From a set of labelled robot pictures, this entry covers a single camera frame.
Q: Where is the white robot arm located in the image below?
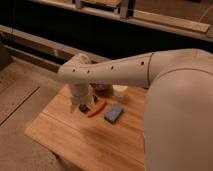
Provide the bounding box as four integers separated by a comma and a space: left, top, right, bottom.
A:
58, 49, 213, 171

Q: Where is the dark red ceramic bowl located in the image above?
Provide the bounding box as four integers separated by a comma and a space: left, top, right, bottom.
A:
91, 84, 111, 92

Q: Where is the wooden chair in background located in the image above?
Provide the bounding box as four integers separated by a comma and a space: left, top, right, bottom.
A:
71, 0, 135, 19

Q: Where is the black rectangular block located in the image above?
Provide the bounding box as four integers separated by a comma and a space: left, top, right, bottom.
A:
79, 95, 98, 113

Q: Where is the white cup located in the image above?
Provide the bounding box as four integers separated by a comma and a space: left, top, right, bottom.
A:
113, 85, 128, 98

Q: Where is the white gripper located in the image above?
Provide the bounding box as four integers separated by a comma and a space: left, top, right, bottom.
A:
69, 84, 95, 113

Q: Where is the orange carrot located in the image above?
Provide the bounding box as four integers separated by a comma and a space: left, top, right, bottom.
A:
87, 100, 107, 117

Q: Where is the blue sponge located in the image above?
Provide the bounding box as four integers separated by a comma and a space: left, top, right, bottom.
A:
104, 104, 123, 124

